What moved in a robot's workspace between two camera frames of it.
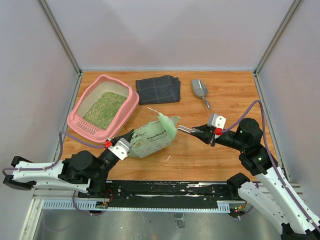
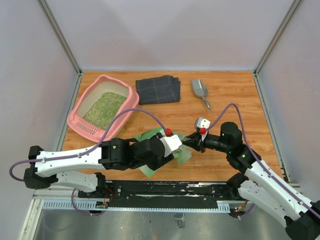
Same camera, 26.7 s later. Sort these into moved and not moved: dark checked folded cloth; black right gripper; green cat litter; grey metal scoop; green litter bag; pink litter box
Moved: black right gripper; green litter bag
Not moved: green cat litter; dark checked folded cloth; pink litter box; grey metal scoop
